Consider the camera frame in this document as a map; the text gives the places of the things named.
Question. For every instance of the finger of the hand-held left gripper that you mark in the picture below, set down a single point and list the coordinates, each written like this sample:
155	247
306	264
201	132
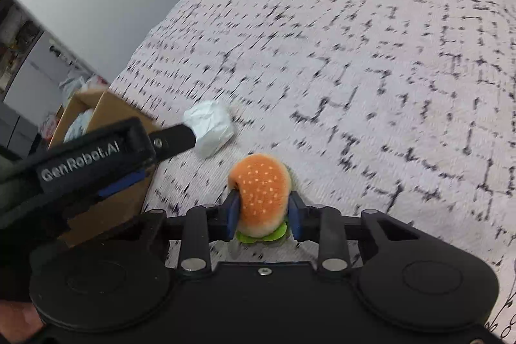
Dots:
121	185
173	140

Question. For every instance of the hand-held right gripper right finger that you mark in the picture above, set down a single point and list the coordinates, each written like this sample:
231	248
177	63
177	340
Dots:
296	219

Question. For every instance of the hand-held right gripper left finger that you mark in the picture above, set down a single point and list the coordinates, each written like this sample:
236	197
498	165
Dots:
232	213

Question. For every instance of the plush hamburger toy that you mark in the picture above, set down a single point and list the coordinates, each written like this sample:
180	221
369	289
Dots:
260	187

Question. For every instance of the white cloth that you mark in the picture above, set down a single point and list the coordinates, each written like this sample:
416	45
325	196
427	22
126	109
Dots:
211	126

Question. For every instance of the cardboard box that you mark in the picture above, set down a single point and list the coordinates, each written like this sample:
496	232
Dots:
113	110

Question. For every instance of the person's left hand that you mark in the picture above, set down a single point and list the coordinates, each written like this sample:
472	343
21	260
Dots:
16	322

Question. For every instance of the light blue rolled towel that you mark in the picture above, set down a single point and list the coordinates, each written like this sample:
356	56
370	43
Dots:
80	124

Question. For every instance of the plastic bag with pink contents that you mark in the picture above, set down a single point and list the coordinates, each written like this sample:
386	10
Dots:
50	126

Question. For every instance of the white plastic bag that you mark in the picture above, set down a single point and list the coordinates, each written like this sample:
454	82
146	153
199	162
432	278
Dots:
82	84

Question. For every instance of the white storage cabinet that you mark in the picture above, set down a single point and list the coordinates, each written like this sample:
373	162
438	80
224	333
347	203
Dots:
40	66

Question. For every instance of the white black-patterned bedspread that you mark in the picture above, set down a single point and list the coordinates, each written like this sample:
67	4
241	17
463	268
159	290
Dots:
363	66

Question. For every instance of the pink bed sheet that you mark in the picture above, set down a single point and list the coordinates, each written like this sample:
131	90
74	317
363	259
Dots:
502	324

